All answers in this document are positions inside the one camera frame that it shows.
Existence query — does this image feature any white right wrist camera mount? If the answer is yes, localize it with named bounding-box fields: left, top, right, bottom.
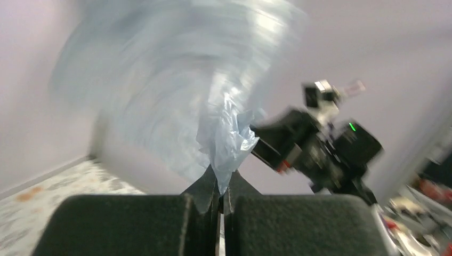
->
left=301, top=79, right=366, bottom=131

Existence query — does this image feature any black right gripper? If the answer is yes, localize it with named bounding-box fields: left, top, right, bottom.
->
left=250, top=107, right=339, bottom=191

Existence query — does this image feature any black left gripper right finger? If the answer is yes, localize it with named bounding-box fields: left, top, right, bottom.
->
left=223, top=172, right=399, bottom=256

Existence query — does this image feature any light blue plastic trash bag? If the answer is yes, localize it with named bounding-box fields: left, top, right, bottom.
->
left=50, top=1, right=307, bottom=194

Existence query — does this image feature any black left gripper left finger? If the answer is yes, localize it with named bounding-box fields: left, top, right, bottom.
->
left=33, top=168, right=220, bottom=255

